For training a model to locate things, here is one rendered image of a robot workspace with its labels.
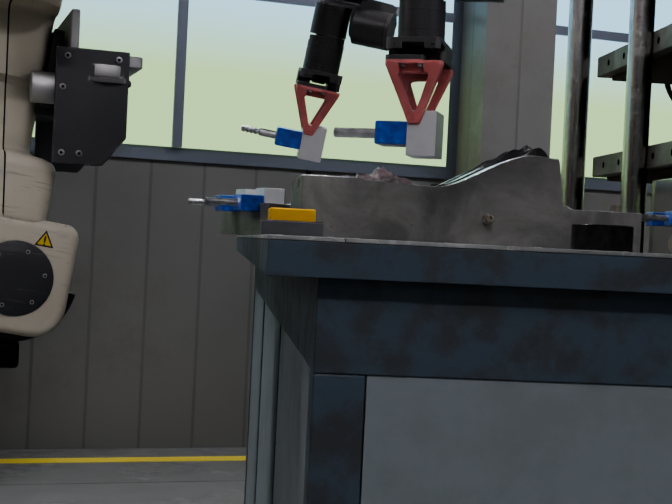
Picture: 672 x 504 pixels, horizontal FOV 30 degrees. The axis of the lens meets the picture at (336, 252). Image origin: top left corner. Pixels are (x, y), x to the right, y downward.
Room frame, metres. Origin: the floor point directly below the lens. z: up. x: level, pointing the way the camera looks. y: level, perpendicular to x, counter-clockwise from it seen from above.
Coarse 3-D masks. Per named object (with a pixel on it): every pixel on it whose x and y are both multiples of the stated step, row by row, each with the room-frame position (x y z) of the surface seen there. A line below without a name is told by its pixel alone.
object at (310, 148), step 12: (252, 132) 1.94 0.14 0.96; (264, 132) 1.94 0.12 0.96; (276, 132) 1.93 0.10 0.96; (288, 132) 1.93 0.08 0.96; (300, 132) 1.93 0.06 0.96; (324, 132) 1.93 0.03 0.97; (276, 144) 1.93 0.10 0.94; (288, 144) 1.93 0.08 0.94; (300, 144) 1.93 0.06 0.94; (312, 144) 1.93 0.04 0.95; (300, 156) 1.93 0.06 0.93; (312, 156) 1.93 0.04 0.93
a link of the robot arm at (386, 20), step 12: (348, 0) 1.93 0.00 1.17; (360, 0) 1.92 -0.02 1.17; (372, 0) 1.92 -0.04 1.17; (360, 12) 1.90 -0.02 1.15; (372, 12) 1.90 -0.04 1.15; (384, 12) 1.90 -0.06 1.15; (396, 12) 1.91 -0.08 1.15; (360, 24) 1.89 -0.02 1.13; (372, 24) 1.89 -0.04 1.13; (384, 24) 1.88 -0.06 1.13; (396, 24) 1.93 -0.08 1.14; (360, 36) 1.90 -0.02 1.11; (372, 36) 1.89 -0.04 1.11; (384, 36) 1.88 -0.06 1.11; (384, 48) 1.90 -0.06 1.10
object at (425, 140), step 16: (432, 112) 1.47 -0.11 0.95; (336, 128) 1.52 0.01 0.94; (352, 128) 1.51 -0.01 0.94; (368, 128) 1.51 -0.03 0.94; (384, 128) 1.49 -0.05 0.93; (400, 128) 1.48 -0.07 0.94; (416, 128) 1.47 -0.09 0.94; (432, 128) 1.47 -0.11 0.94; (384, 144) 1.50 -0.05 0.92; (400, 144) 1.48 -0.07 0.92; (416, 144) 1.47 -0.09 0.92; (432, 144) 1.47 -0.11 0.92
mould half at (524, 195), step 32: (512, 160) 1.79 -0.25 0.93; (544, 160) 1.80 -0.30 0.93; (320, 192) 1.77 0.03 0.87; (352, 192) 1.77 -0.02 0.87; (384, 192) 1.77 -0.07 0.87; (416, 192) 1.78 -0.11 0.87; (448, 192) 1.78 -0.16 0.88; (480, 192) 1.79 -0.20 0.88; (512, 192) 1.79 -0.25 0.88; (544, 192) 1.80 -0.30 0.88; (352, 224) 1.77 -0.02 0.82; (384, 224) 1.77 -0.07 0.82; (416, 224) 1.78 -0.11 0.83; (448, 224) 1.78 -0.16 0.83; (480, 224) 1.79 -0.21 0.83; (512, 224) 1.79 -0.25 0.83; (544, 224) 1.80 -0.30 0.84; (608, 224) 1.81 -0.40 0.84; (640, 224) 1.81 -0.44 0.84
